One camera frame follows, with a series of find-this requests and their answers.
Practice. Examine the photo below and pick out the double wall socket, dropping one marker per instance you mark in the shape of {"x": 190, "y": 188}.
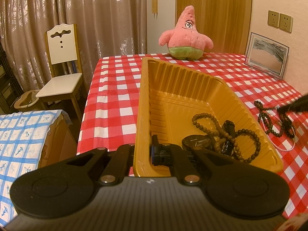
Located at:
{"x": 282, "y": 21}

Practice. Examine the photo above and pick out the framed sand picture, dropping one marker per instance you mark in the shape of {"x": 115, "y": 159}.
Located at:
{"x": 267, "y": 55}

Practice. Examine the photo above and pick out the black wrist watch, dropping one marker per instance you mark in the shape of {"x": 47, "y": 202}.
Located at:
{"x": 197, "y": 141}

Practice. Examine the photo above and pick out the grey patterned curtain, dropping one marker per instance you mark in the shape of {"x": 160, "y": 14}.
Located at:
{"x": 44, "y": 38}

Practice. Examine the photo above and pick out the long brown bead strand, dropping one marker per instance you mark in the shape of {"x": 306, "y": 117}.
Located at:
{"x": 218, "y": 135}

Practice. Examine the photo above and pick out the wooden door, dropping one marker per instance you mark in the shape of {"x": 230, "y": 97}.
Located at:
{"x": 226, "y": 22}

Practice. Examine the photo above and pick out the white wooden chair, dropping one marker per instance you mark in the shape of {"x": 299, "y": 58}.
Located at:
{"x": 65, "y": 65}

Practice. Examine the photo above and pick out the pink starfish plush toy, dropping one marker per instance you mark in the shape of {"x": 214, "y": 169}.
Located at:
{"x": 184, "y": 41}

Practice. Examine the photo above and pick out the red white checkered tablecloth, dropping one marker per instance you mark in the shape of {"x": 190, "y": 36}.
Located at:
{"x": 110, "y": 114}

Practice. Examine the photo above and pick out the beige foot basin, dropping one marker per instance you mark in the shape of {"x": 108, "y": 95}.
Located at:
{"x": 28, "y": 102}

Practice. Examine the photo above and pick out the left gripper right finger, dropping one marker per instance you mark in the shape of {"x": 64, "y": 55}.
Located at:
{"x": 176, "y": 159}

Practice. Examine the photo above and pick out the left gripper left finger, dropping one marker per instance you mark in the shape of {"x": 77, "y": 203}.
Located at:
{"x": 118, "y": 166}

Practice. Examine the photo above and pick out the orange plastic tray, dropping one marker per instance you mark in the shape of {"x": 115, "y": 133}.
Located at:
{"x": 170, "y": 95}

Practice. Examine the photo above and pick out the blue white checkered cloth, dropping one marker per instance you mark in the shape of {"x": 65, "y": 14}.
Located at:
{"x": 31, "y": 140}

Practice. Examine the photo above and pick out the person's right hand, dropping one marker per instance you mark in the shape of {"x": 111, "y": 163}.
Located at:
{"x": 296, "y": 223}

